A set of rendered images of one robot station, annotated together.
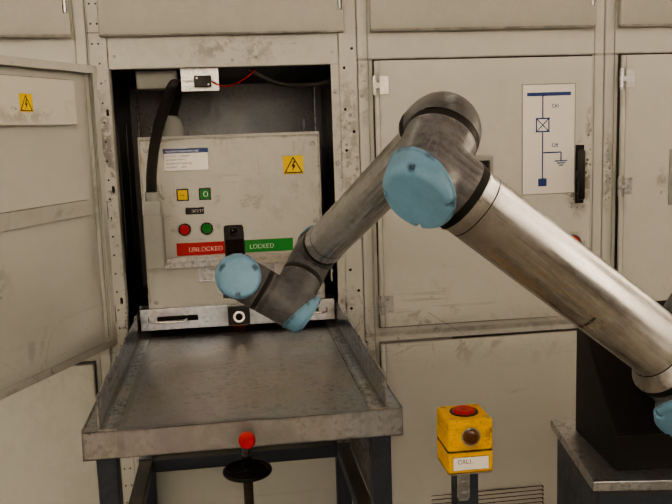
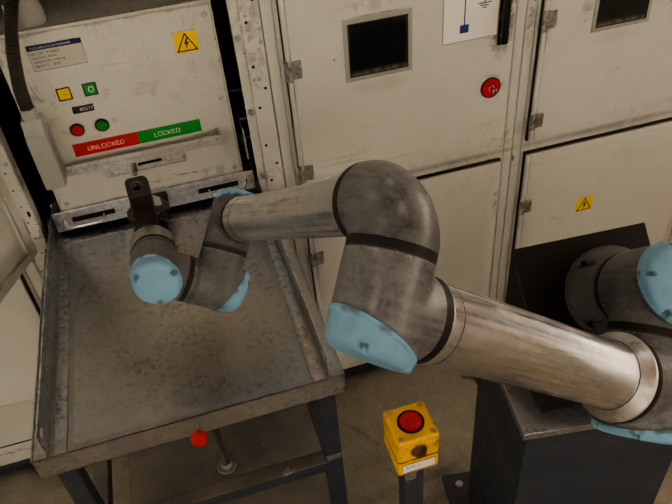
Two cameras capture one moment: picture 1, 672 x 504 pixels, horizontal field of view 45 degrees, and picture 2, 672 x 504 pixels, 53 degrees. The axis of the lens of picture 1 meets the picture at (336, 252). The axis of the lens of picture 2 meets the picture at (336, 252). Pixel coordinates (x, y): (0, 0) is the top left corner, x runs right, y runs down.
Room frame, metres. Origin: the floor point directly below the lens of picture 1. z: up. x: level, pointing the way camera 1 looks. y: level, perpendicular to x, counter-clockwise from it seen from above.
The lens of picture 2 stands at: (0.65, -0.04, 1.91)
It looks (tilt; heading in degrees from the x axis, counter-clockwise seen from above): 40 degrees down; 354
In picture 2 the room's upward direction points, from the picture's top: 6 degrees counter-clockwise
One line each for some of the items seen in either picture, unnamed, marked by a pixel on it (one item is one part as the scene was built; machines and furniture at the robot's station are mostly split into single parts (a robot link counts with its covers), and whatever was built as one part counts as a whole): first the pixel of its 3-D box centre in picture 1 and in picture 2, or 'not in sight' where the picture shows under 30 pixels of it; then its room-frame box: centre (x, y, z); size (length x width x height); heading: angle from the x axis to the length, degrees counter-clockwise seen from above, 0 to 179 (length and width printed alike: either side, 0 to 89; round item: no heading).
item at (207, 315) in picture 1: (238, 312); (156, 196); (2.23, 0.28, 0.89); 0.54 x 0.05 x 0.06; 97
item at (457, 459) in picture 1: (464, 438); (410, 438); (1.36, -0.22, 0.85); 0.08 x 0.08 x 0.10; 7
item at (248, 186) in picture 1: (234, 224); (131, 115); (2.21, 0.28, 1.15); 0.48 x 0.01 x 0.48; 97
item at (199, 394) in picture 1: (243, 380); (178, 311); (1.83, 0.23, 0.82); 0.68 x 0.62 x 0.06; 7
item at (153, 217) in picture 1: (154, 233); (44, 150); (2.11, 0.48, 1.14); 0.08 x 0.05 x 0.17; 7
